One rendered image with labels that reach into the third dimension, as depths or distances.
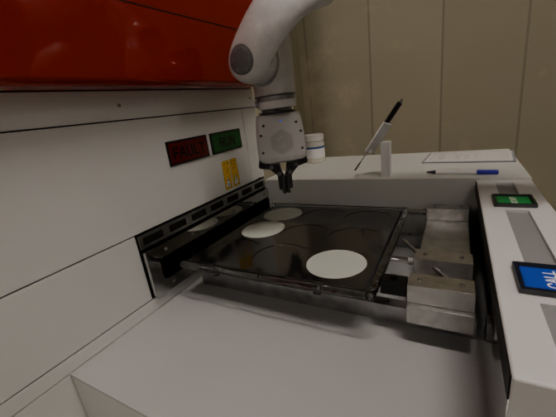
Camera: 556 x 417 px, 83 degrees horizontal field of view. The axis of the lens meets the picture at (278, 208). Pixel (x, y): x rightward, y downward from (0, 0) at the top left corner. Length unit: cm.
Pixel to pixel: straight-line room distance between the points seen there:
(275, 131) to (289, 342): 39
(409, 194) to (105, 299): 66
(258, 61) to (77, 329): 51
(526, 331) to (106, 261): 55
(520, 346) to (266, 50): 50
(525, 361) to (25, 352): 56
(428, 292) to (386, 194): 39
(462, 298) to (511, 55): 192
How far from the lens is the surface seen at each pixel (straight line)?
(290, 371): 47
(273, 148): 65
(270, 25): 57
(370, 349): 50
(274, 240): 65
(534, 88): 231
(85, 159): 56
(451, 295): 47
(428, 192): 80
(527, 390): 30
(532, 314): 36
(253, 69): 58
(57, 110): 56
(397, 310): 53
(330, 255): 57
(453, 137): 224
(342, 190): 84
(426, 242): 67
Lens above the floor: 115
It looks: 17 degrees down
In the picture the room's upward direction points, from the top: 8 degrees counter-clockwise
